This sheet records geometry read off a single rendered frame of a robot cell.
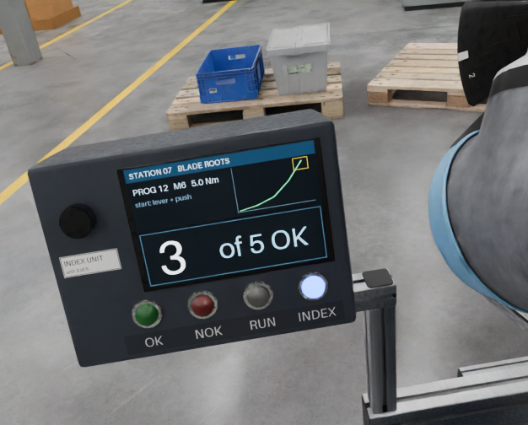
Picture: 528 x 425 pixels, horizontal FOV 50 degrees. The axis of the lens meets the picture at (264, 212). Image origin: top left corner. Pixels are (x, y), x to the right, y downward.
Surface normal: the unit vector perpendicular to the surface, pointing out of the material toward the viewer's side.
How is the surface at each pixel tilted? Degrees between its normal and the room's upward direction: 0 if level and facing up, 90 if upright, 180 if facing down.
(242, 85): 90
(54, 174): 75
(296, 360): 0
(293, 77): 96
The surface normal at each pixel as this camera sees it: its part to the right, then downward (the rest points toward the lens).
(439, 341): -0.13, -0.85
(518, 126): -0.83, -0.25
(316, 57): -0.07, 0.60
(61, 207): 0.06, 0.26
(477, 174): -0.93, -0.31
